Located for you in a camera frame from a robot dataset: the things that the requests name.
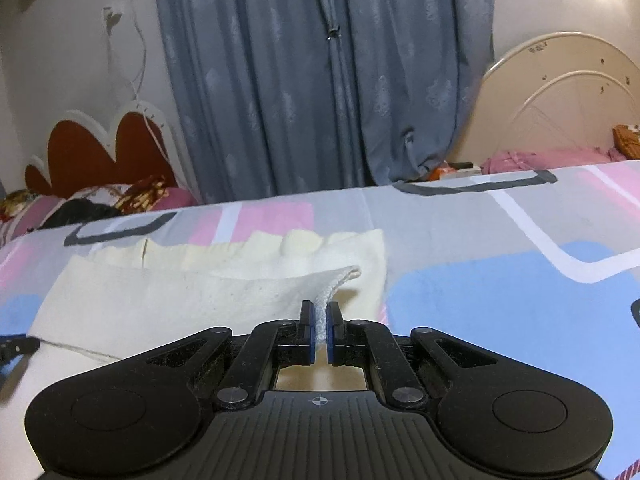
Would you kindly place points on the white towel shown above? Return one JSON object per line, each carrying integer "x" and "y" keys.
{"x": 150, "y": 300}

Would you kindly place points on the orange small object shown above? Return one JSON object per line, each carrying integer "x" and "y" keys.
{"x": 440, "y": 172}

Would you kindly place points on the grey pink blue patterned bedsheet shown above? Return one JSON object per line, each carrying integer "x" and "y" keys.
{"x": 500, "y": 220}

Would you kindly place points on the red floral blanket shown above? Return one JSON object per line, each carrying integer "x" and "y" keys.
{"x": 145, "y": 192}

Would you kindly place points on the pink cloth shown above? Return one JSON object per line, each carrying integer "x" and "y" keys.
{"x": 550, "y": 157}

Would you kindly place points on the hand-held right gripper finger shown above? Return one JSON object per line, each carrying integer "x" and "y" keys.
{"x": 318, "y": 335}
{"x": 330, "y": 335}

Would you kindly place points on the yellow red floral pillow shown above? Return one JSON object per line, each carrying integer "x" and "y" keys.
{"x": 17, "y": 205}

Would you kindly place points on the orange patterned pillow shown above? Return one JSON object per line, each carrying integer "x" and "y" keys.
{"x": 627, "y": 142}

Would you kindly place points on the black curtain clip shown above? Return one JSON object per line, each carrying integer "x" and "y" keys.
{"x": 331, "y": 32}

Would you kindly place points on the pink striped pillow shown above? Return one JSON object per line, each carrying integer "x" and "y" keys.
{"x": 30, "y": 217}

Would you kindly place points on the black cloth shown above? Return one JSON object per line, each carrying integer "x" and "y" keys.
{"x": 80, "y": 212}

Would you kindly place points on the blue-grey patterned curtain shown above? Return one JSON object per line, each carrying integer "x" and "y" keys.
{"x": 250, "y": 85}

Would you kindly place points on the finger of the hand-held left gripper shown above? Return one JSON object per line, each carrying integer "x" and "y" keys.
{"x": 20, "y": 346}

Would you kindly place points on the red and white headboard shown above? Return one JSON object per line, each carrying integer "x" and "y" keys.
{"x": 75, "y": 155}

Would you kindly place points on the cream wooden headboard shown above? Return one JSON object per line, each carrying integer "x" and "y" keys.
{"x": 550, "y": 110}

